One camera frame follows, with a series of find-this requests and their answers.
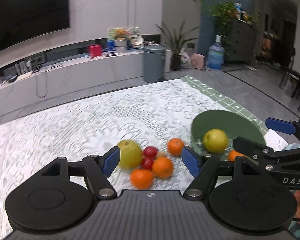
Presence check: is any long-leaf potted plant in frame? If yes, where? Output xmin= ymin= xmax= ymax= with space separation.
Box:
xmin=155 ymin=20 xmax=200 ymax=72

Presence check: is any blue water jug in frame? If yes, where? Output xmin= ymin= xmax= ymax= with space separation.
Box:
xmin=206 ymin=35 xmax=225 ymax=70

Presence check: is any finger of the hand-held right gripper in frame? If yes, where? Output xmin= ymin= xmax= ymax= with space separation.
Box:
xmin=265 ymin=117 xmax=300 ymax=147
xmin=233 ymin=137 xmax=300 ymax=167

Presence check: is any black television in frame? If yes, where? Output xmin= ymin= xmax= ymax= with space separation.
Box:
xmin=0 ymin=0 xmax=70 ymax=57

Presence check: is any green picture board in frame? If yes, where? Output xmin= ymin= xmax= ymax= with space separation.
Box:
xmin=107 ymin=27 xmax=140 ymax=47

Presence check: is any green checked tablecloth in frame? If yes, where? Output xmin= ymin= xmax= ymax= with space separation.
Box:
xmin=179 ymin=76 xmax=268 ymax=133

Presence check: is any white router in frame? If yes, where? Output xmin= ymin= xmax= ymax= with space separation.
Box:
xmin=14 ymin=58 xmax=34 ymax=80

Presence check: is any green bowl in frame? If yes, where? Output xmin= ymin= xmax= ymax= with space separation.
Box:
xmin=191 ymin=110 xmax=267 ymax=160

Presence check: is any red tomato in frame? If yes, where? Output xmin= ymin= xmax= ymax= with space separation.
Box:
xmin=141 ymin=157 xmax=154 ymax=170
xmin=143 ymin=147 xmax=158 ymax=158

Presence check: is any grey trash can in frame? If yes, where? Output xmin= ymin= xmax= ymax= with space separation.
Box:
xmin=142 ymin=44 xmax=166 ymax=83

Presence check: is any white plastic bag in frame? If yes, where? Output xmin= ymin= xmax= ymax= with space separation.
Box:
xmin=180 ymin=51 xmax=192 ymax=68

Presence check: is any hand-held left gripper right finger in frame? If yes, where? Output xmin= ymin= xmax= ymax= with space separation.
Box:
xmin=181 ymin=146 xmax=268 ymax=198

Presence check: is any orange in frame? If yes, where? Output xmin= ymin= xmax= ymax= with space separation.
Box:
xmin=227 ymin=150 xmax=243 ymax=162
xmin=152 ymin=157 xmax=174 ymax=179
xmin=130 ymin=169 xmax=154 ymax=190
xmin=167 ymin=138 xmax=185 ymax=157

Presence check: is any brown teddy bear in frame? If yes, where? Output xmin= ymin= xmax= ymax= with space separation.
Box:
xmin=114 ymin=29 xmax=127 ymax=41

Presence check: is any black cable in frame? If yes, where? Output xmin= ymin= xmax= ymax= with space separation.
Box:
xmin=34 ymin=64 xmax=63 ymax=98

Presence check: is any dark dining chair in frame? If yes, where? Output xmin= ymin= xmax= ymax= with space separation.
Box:
xmin=279 ymin=46 xmax=300 ymax=88

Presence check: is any white paper sheet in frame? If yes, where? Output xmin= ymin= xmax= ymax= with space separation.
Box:
xmin=264 ymin=130 xmax=289 ymax=152

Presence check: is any white television console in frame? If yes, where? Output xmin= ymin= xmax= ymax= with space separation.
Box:
xmin=0 ymin=50 xmax=145 ymax=123

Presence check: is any grey dresser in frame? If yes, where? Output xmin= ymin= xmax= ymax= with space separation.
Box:
xmin=225 ymin=19 xmax=257 ymax=64

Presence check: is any leafy plant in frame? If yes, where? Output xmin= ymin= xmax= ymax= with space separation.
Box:
xmin=207 ymin=1 xmax=258 ymax=33

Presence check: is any yellow pear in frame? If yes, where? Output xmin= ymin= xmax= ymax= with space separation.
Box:
xmin=116 ymin=140 xmax=143 ymax=170

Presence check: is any white lace tablecloth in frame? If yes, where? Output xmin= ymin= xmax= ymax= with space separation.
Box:
xmin=0 ymin=79 xmax=240 ymax=240

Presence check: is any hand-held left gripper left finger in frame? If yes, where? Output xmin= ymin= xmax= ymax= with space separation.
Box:
xmin=41 ymin=146 xmax=122 ymax=198

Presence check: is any yellow-green apple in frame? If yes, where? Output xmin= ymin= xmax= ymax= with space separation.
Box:
xmin=202 ymin=129 xmax=229 ymax=153

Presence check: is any red box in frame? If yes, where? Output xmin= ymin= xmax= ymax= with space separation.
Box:
xmin=88 ymin=44 xmax=102 ymax=58

